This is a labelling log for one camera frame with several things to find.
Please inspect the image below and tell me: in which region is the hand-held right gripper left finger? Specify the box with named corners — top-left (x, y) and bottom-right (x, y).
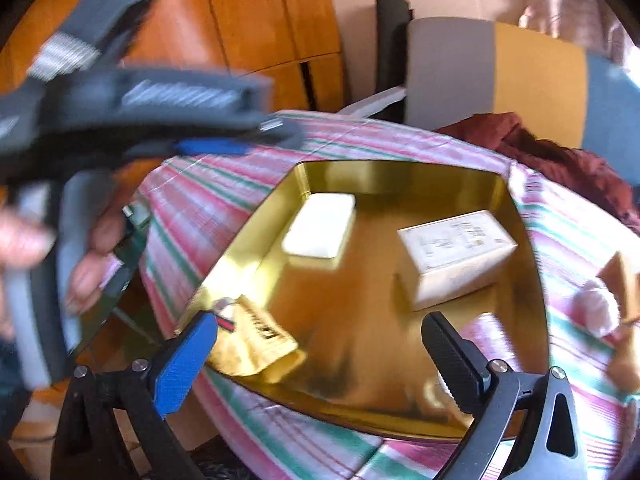
top-left (50, 310), bottom-right (218, 480)

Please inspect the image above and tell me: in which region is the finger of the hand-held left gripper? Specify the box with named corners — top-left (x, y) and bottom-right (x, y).
top-left (170, 115), bottom-right (306, 158)

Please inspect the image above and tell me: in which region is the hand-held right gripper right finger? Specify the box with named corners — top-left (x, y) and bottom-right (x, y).
top-left (421, 311), bottom-right (588, 480)

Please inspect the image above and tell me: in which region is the yellow cloth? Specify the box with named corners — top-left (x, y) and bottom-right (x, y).
top-left (207, 295), bottom-right (306, 376)

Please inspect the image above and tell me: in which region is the white paper card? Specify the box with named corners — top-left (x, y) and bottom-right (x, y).
top-left (396, 210), bottom-right (518, 312)

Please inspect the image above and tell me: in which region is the gold tin box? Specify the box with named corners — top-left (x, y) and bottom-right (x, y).
top-left (172, 160), bottom-right (551, 441)

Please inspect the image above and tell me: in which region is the white plastic wad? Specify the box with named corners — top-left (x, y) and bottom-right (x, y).
top-left (572, 277), bottom-right (622, 338)

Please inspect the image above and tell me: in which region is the brown comb packet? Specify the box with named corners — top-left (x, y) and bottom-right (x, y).
top-left (606, 322), bottom-right (640, 391)

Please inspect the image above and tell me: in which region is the yellow sponge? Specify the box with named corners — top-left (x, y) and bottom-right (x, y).
top-left (597, 250), bottom-right (640, 323)

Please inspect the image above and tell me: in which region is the person's left hand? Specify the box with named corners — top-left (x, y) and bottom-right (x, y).
top-left (0, 179), bottom-right (135, 342)

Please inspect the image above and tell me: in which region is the striped tablecloth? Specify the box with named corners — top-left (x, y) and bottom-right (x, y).
top-left (135, 109), bottom-right (640, 480)

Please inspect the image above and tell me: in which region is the white rectangular bar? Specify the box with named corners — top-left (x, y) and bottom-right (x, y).
top-left (281, 192), bottom-right (357, 261)

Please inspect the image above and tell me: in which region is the wooden cabinet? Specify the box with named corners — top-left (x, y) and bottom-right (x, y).
top-left (0, 0), bottom-right (351, 201)

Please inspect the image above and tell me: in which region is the black rolled mat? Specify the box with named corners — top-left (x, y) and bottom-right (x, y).
top-left (376, 0), bottom-right (413, 123)

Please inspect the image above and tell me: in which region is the maroon cloth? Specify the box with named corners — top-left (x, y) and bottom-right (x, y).
top-left (435, 112), bottom-right (640, 236)

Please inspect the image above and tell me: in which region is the grey yellow blue chair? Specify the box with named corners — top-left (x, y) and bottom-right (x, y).
top-left (342, 16), bottom-right (640, 171)

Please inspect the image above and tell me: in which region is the beige patterned curtain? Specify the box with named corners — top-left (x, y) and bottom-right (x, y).
top-left (517, 0), bottom-right (631, 56)

